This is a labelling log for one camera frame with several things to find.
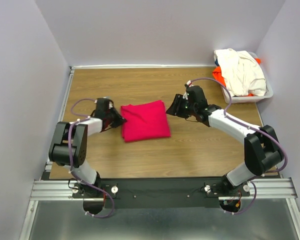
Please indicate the orange t shirt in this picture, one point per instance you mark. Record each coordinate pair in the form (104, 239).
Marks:
(217, 74)

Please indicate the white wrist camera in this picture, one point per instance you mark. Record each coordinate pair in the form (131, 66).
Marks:
(188, 84)
(109, 102)

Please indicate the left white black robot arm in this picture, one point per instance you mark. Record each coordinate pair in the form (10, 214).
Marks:
(69, 143)

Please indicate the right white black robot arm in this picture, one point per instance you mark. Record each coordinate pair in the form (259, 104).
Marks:
(261, 146)

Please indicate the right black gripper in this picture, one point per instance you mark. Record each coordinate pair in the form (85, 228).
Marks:
(179, 99)

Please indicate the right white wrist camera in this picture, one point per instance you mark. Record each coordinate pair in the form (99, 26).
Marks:
(188, 84)

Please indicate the white t shirt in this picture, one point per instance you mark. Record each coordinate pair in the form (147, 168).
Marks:
(242, 72)

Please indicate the white laundry basket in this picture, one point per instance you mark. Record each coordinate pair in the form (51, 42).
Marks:
(267, 92)

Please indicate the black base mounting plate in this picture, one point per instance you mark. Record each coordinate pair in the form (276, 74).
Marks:
(158, 193)

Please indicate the pink t shirt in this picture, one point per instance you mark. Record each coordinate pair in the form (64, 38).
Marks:
(145, 121)

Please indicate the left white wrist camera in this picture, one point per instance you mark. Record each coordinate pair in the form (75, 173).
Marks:
(109, 102)

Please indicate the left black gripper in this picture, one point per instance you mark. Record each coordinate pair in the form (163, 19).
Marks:
(120, 121)

